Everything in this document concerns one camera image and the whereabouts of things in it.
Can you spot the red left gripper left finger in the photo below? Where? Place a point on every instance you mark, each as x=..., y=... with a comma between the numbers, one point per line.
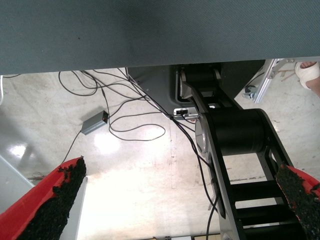
x=30, y=205

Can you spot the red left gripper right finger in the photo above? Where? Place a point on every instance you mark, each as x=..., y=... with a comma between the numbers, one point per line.
x=300, y=195

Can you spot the grey power adapter box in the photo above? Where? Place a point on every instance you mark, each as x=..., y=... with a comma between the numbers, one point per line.
x=93, y=123

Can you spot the grey caster wheel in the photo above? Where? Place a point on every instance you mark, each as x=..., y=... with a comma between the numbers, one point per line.
x=250, y=91

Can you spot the person's foot in white sandal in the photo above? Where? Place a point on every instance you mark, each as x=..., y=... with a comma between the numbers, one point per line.
x=307, y=75

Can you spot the small silver port box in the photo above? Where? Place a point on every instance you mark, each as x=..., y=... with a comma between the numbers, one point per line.
x=183, y=112

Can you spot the grey base panel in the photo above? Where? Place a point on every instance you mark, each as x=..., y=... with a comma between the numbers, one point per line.
x=155, y=85

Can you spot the dark grey table cloth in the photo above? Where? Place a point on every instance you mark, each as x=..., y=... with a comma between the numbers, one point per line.
x=150, y=32

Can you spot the black metal frame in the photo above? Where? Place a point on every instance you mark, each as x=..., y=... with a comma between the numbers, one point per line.
x=237, y=130

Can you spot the aluminium frame leg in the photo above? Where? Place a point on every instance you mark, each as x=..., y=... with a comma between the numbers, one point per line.
x=266, y=82

